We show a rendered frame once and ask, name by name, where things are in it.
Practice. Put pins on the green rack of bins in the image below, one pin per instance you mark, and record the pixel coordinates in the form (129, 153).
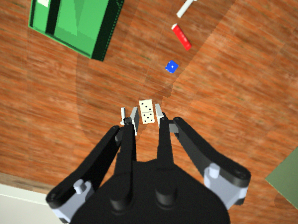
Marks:
(85, 26)

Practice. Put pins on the white domino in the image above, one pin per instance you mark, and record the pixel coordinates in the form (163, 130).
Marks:
(146, 111)

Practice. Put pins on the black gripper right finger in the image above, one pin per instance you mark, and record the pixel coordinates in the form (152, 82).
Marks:
(225, 177)

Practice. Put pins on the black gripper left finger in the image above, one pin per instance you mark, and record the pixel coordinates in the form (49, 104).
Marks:
(65, 198)

